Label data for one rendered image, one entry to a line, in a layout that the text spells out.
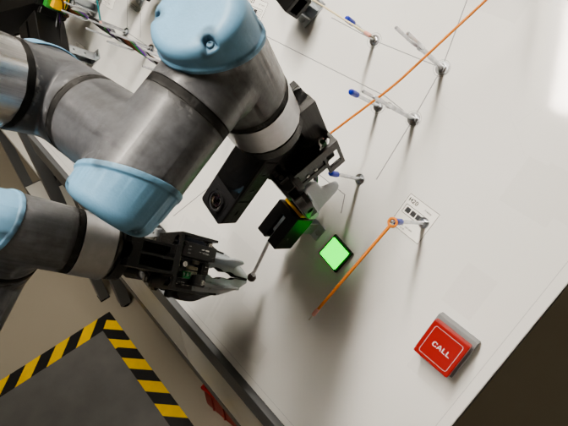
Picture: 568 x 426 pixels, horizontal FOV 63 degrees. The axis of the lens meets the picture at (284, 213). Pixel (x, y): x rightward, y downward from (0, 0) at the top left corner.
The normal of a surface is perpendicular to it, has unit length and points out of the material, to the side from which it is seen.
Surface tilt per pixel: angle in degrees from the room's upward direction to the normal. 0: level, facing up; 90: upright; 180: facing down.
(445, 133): 53
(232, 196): 58
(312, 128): 98
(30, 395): 0
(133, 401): 0
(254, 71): 90
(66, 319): 0
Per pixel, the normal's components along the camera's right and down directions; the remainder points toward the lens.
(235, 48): 0.68, 0.56
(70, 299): 0.02, -0.68
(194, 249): 0.65, -0.07
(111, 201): 0.26, 0.11
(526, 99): -0.58, -0.03
